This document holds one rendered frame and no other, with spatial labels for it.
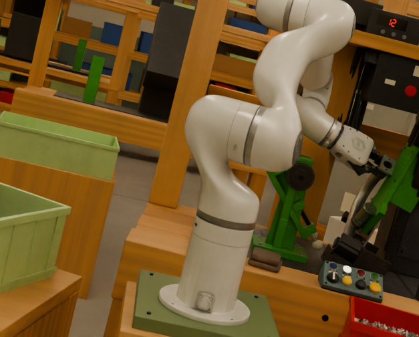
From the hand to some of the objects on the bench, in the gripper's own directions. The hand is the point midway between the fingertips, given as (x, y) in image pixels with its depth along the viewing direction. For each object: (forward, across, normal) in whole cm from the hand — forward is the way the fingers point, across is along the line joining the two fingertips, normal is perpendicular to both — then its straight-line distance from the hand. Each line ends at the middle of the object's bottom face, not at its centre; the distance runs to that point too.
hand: (381, 167), depth 230 cm
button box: (+4, +43, -3) cm, 44 cm away
